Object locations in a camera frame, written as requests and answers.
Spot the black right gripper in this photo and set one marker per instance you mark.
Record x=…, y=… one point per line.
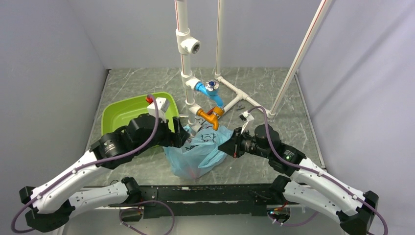
x=233, y=146

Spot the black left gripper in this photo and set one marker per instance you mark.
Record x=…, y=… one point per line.
x=175, y=138

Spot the blue printed plastic bag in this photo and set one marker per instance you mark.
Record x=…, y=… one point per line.
x=199, y=154

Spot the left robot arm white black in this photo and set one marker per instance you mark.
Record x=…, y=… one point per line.
x=53, y=204

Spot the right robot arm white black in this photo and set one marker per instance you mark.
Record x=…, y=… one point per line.
x=303, y=182

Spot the orange plastic faucet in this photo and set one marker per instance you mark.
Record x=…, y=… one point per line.
x=212, y=116

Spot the green plastic basin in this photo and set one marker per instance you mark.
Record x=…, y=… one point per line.
x=119, y=113

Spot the blue plastic faucet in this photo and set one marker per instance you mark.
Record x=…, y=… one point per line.
x=211, y=90

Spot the thin white rear pipe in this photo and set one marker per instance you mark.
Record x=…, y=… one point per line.
x=219, y=38

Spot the white vertical pipe with fittings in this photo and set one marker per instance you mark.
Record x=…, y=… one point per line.
x=187, y=46

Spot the white slanted pipe red stripe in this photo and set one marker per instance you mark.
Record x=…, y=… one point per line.
x=307, y=40

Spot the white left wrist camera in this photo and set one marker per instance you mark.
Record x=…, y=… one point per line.
x=158, y=106

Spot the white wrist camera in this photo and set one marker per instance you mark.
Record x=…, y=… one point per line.
x=158, y=106
x=248, y=120

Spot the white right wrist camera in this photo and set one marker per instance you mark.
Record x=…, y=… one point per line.
x=248, y=120

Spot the white floor pipe frame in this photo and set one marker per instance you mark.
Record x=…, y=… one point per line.
x=240, y=95

